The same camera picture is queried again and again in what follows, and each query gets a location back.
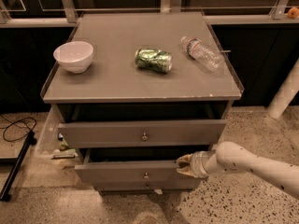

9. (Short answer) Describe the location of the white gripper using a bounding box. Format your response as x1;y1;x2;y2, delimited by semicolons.
176;151;216;178

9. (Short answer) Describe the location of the grey drawer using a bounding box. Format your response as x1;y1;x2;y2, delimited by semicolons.
94;179;200;192
75;149;200;185
58;119;226;148

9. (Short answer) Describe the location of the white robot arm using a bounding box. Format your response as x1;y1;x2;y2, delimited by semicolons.
177;66;299;200

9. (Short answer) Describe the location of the grey bottom drawer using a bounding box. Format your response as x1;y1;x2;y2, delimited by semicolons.
94;179;200;192

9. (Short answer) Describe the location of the grey top drawer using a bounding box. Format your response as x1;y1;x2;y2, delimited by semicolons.
58;119;226;148

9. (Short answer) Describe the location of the crushed green soda can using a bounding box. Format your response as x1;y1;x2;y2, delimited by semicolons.
135;49;172;74

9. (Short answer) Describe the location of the clear plastic water bottle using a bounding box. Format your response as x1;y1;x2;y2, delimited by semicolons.
180;36;225;72

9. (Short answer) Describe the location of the clutter beside cabinet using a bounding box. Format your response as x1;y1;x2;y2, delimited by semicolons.
51;133;78;160

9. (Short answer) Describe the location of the white ceramic bowl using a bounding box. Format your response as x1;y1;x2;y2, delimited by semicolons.
53;41;93;74

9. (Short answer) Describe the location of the black floor stand bar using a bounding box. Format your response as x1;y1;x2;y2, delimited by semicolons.
0;131;37;202

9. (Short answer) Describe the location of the small orange object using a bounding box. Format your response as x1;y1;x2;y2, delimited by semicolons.
287;7;299;19

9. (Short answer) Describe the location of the black cable on floor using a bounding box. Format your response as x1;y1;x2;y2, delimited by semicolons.
0;113;38;143

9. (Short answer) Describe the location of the metal railing frame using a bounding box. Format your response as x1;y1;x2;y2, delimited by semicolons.
0;0;299;28

